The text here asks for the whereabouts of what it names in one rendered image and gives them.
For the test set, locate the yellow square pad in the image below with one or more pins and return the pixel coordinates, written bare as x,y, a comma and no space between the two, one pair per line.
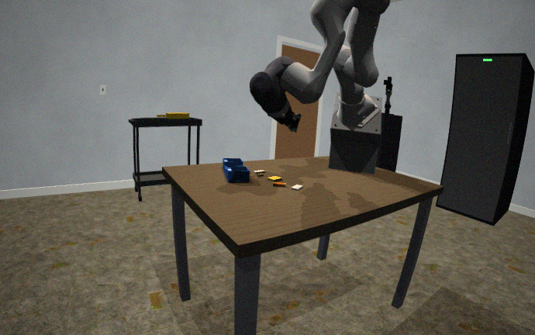
274,179

